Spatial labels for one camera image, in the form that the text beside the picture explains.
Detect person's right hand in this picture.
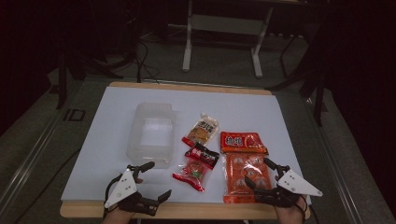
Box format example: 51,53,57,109
273,195,309,224

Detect small red black-topped snack packet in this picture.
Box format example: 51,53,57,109
172,142,220,193

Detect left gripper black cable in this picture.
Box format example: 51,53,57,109
103,173,124,216

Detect black stand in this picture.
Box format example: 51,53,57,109
55,46,124,110
267,31,328,127

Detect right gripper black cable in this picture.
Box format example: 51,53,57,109
297,195,310,224

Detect large orange snack packet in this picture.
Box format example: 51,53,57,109
219,131,274,204

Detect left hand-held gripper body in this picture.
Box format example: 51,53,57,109
103,164,161,217

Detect person's left hand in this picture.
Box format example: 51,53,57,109
101,205,139,224

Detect clear plastic container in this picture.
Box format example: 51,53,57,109
125,101,177,170

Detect metal floor rail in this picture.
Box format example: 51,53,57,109
0,105,68,216
306,99,365,224

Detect white table mat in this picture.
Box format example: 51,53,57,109
60,86,312,206

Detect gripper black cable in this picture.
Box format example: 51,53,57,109
103,173,124,216
297,195,310,224

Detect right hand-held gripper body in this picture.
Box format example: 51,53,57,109
253,164,324,209

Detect beige pouch with red end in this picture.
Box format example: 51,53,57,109
181,112,219,147

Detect white metal stand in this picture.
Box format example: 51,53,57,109
181,0,275,78

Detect black floor bracket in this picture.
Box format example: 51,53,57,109
64,108,87,122

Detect black floor cables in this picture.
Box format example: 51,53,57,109
134,38,161,84

